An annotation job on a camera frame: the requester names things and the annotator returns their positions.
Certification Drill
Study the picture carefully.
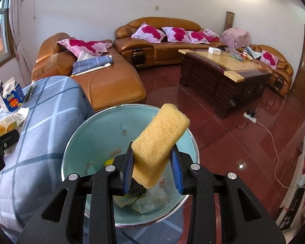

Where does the teal enamel basin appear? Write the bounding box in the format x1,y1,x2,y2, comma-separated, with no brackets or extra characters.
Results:
62,104,200,227

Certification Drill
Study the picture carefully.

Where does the dark wooden coffee table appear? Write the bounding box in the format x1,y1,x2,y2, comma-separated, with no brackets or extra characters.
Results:
178,48,272,119

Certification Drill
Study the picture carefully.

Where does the rolled patterned mat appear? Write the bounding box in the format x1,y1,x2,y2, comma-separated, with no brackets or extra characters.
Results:
224,11,235,32

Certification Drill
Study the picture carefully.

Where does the yellow sponge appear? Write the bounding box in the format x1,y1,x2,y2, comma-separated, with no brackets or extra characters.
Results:
131,104,190,189

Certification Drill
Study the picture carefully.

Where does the blue white cloth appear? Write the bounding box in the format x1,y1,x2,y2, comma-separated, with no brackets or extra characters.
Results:
244,46,263,60

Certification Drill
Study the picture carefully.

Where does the pale curtain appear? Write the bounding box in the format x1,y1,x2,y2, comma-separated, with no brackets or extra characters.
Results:
9,0,33,79

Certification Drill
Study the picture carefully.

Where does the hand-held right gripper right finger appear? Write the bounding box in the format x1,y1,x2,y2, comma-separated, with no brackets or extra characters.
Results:
170,147,286,244

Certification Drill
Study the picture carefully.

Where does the folded blue plaid cloth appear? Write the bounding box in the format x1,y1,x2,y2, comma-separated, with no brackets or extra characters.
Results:
71,57,114,77

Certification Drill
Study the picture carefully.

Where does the brown leather corner sofa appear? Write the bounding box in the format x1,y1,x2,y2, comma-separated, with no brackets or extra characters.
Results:
31,17,228,112

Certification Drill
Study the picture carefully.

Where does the pink cloth covered stand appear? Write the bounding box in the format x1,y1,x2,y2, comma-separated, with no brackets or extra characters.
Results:
220,28,252,49

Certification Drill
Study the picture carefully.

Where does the folded white cloth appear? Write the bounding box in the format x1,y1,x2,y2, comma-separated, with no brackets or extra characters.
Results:
76,51,92,63

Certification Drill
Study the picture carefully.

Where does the black cable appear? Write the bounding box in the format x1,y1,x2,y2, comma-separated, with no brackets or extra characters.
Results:
198,122,247,151

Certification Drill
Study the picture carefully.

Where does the dark foil wrapper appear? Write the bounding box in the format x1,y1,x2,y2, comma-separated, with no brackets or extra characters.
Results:
23,84,36,102

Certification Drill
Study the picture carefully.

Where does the white power strip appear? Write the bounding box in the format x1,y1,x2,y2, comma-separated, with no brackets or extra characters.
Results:
243,110,257,123

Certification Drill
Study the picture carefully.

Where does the blue white milk carton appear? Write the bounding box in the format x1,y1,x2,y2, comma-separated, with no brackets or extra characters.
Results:
0,81,25,113

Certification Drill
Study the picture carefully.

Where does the white packet yellow fruit print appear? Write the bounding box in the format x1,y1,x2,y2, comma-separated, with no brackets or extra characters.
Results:
0,107,29,156

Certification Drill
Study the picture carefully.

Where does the white power cable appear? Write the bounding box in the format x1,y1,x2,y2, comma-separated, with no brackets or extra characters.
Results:
255,121,305,189

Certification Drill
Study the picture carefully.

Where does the brown leather armchair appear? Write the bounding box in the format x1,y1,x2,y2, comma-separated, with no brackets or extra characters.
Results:
235,44,294,97

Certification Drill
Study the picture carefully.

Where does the dark yarn bundle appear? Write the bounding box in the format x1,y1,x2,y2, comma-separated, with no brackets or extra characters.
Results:
128,182,146,199

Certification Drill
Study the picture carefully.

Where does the large pink red flower pillow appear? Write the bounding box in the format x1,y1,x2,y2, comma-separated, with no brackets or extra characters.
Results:
57,39,113,58

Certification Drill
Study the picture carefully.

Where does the clear plastic bag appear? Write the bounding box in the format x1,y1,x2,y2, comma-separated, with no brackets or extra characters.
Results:
152,178,169,196

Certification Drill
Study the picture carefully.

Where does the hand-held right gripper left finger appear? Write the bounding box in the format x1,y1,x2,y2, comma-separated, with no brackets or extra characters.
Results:
16,142,135,244

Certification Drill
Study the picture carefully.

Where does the yellow white printed plastic bag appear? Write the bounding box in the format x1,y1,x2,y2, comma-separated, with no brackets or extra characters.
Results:
115,183,169,214

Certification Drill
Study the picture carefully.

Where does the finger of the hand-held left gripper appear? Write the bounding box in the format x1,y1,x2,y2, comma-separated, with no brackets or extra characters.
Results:
0,130,20,149

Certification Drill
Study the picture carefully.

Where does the small floral pink pillow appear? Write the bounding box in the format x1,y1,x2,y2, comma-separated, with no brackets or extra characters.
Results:
203,29,220,41

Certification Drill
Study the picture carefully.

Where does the blue plaid tablecloth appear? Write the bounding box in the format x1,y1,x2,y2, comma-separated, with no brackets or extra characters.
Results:
0,76,96,242

